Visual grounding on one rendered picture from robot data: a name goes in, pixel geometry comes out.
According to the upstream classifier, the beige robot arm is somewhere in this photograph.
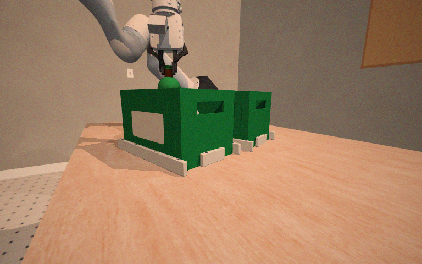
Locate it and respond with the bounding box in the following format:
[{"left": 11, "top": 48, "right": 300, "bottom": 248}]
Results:
[{"left": 79, "top": 0, "right": 199, "bottom": 89}]

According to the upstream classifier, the green crate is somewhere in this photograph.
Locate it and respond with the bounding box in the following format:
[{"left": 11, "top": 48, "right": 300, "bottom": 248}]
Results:
[
  {"left": 120, "top": 87, "right": 235, "bottom": 170},
  {"left": 233, "top": 91, "right": 272, "bottom": 147}
]

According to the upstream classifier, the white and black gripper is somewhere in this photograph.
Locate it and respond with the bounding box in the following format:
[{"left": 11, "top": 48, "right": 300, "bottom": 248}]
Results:
[{"left": 147, "top": 9, "right": 188, "bottom": 75}]

